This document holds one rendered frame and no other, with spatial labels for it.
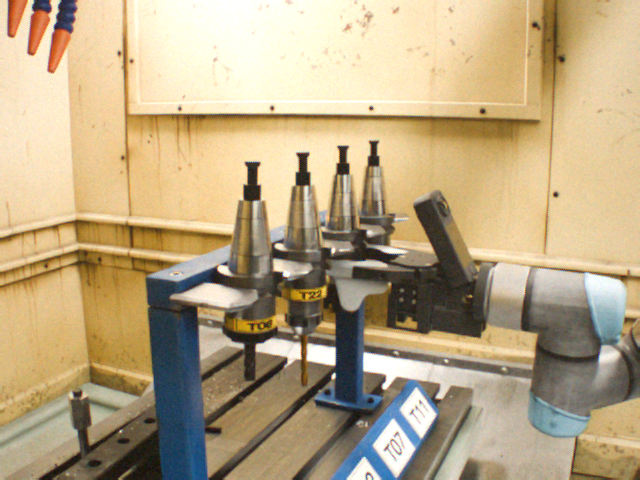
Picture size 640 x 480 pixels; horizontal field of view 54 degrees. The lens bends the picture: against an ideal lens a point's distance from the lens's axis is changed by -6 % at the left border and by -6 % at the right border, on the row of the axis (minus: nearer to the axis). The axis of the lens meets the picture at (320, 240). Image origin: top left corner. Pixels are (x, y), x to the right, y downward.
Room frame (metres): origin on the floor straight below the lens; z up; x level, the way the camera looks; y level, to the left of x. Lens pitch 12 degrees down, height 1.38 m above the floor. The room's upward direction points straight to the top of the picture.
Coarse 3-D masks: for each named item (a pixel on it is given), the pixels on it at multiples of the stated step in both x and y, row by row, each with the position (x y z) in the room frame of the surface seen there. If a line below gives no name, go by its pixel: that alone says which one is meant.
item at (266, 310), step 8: (256, 304) 0.58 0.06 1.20; (264, 304) 0.59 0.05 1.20; (272, 304) 0.59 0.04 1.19; (232, 312) 0.59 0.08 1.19; (240, 312) 0.58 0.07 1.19; (248, 312) 0.58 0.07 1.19; (256, 312) 0.58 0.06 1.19; (264, 312) 0.59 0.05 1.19; (272, 312) 0.59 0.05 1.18; (248, 320) 0.58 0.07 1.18; (272, 328) 0.60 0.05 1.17
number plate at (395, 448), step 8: (392, 424) 0.80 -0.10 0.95; (384, 432) 0.78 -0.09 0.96; (392, 432) 0.79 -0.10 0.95; (400, 432) 0.80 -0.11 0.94; (376, 440) 0.76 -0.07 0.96; (384, 440) 0.76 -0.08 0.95; (392, 440) 0.78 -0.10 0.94; (400, 440) 0.79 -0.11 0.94; (408, 440) 0.80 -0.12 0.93; (376, 448) 0.74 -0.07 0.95; (384, 448) 0.75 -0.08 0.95; (392, 448) 0.76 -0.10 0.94; (400, 448) 0.78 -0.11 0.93; (408, 448) 0.79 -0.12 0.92; (384, 456) 0.74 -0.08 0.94; (392, 456) 0.75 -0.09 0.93; (400, 456) 0.76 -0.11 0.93; (408, 456) 0.78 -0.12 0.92; (392, 464) 0.74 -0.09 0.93; (400, 464) 0.75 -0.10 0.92; (392, 472) 0.73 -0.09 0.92
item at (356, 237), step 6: (324, 228) 0.80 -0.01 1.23; (360, 228) 0.80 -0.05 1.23; (366, 228) 0.80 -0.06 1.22; (324, 234) 0.78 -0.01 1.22; (330, 234) 0.78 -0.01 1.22; (336, 234) 0.77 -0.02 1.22; (342, 234) 0.77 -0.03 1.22; (348, 234) 0.77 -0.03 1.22; (354, 234) 0.78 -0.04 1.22; (360, 234) 0.79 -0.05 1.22; (366, 234) 0.80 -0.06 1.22; (336, 240) 0.77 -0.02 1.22; (342, 240) 0.77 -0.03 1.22; (348, 240) 0.77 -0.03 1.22; (354, 240) 0.78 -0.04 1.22; (360, 240) 0.80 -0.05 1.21; (354, 246) 0.78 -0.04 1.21; (360, 246) 0.80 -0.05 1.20; (366, 246) 0.80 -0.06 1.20; (354, 252) 0.78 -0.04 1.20
